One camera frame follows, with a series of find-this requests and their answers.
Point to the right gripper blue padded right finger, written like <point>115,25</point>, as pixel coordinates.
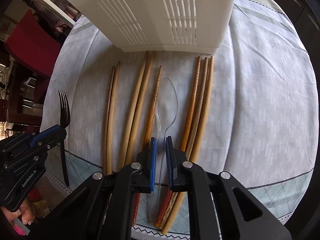
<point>170,161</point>

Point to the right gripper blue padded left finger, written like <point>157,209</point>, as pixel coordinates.
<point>152,162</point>

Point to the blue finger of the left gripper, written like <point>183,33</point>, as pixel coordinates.
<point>43,134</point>

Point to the ridged wooden chopstick red end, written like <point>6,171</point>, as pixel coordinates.
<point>147,136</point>

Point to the ridged chopstick group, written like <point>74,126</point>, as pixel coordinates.
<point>168,196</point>

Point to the clear plastic spoon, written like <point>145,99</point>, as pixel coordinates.
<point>166,112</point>

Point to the person's left hand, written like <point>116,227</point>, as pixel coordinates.
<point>25,211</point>

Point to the pink sleeve cuff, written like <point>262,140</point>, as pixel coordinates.
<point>19,231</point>

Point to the red chair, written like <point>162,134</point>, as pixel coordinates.
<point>32,47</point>

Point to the patterned grey tablecloth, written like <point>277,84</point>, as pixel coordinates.
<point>262,125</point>

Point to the white plastic utensil holder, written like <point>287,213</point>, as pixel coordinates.
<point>196,26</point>

